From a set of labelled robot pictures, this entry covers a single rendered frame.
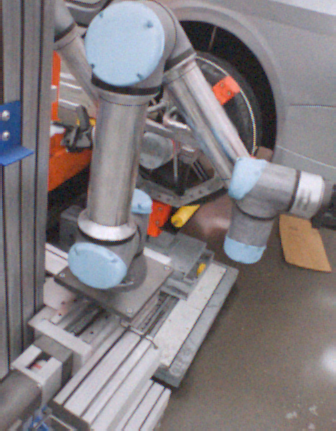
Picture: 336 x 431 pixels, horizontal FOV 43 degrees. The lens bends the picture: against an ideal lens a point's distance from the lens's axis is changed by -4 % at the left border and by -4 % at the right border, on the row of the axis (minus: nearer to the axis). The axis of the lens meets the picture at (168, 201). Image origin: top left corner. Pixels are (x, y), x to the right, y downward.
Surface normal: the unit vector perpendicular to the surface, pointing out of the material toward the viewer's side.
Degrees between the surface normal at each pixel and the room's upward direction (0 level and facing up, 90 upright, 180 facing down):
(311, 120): 90
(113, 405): 0
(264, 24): 90
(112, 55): 82
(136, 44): 82
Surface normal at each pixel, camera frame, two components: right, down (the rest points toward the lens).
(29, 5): 0.88, 0.36
